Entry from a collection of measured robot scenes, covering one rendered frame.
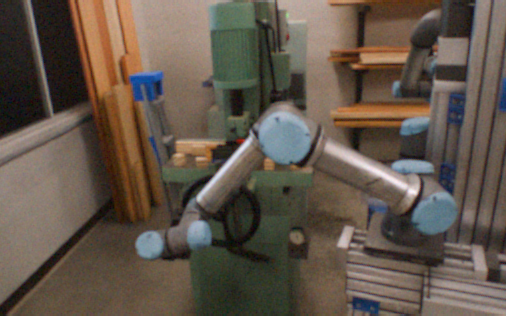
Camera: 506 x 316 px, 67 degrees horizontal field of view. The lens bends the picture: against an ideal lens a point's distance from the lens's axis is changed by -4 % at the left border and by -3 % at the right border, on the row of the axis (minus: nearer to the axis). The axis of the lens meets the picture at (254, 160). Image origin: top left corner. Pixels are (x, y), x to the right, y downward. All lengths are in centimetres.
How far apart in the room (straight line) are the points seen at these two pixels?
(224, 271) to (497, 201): 108
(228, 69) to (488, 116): 88
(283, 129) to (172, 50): 332
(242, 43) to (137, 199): 190
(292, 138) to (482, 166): 66
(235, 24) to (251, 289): 109
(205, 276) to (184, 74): 269
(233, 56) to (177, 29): 263
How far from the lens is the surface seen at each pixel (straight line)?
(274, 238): 163
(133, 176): 305
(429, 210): 104
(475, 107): 130
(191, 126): 424
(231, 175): 111
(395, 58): 349
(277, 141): 91
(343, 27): 392
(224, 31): 151
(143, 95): 242
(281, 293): 179
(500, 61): 128
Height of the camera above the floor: 146
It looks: 20 degrees down
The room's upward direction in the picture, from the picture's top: 3 degrees counter-clockwise
